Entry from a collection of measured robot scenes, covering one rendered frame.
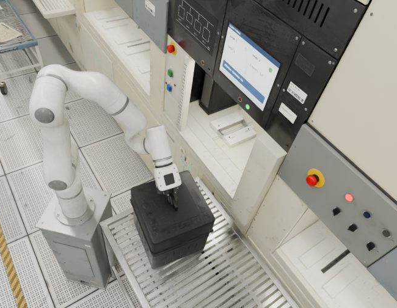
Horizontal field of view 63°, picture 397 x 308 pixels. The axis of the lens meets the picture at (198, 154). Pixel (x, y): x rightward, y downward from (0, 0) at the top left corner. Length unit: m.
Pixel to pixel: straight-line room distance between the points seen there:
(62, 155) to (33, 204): 1.46
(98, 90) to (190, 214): 0.63
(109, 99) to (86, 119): 2.14
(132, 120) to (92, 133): 1.95
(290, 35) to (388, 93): 0.34
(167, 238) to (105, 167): 1.62
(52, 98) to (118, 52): 1.50
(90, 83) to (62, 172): 0.42
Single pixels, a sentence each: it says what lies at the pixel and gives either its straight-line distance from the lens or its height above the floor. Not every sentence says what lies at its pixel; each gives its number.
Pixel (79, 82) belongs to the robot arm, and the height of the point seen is 1.58.
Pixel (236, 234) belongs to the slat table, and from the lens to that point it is 1.73.
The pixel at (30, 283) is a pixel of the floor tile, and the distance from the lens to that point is 2.51.
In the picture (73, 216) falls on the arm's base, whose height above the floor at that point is 0.79.
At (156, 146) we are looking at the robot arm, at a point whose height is 1.28.
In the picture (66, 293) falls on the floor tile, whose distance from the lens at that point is 2.43.
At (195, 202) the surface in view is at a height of 1.06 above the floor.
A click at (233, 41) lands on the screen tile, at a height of 1.62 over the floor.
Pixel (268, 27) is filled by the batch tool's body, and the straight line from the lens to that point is 1.15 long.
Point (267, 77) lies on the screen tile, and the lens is 1.19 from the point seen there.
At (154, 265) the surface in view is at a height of 0.81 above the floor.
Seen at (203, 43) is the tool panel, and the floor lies 1.51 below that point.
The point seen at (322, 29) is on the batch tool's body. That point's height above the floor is 1.85.
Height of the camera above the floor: 2.27
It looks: 50 degrees down
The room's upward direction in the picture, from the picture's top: 11 degrees clockwise
